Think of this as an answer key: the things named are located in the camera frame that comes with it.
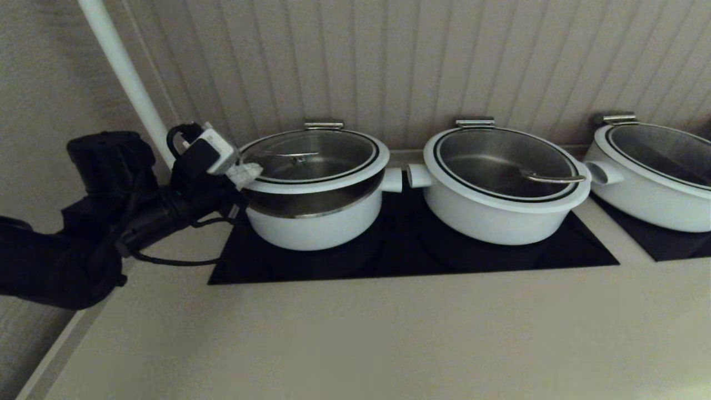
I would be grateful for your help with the small black glass cooktop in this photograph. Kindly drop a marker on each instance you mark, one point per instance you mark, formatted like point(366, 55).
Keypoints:
point(666, 247)

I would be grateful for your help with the glass lid white rim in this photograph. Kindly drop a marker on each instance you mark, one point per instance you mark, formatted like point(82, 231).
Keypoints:
point(322, 161)
point(489, 161)
point(666, 150)

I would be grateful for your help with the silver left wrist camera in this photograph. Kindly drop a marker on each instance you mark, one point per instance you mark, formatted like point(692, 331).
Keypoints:
point(218, 150)

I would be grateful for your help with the white support pole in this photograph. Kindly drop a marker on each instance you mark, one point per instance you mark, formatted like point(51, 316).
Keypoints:
point(128, 72)

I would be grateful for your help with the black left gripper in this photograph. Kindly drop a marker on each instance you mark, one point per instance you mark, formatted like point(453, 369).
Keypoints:
point(183, 208)

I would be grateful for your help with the white pot steel interior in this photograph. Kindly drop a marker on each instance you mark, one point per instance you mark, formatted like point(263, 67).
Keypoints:
point(316, 230)
point(639, 205)
point(483, 222)

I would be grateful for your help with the large black glass cooktop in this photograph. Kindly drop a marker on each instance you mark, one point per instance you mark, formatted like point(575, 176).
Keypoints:
point(400, 255)

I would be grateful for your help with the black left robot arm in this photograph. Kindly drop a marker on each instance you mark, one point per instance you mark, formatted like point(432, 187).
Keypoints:
point(61, 250)

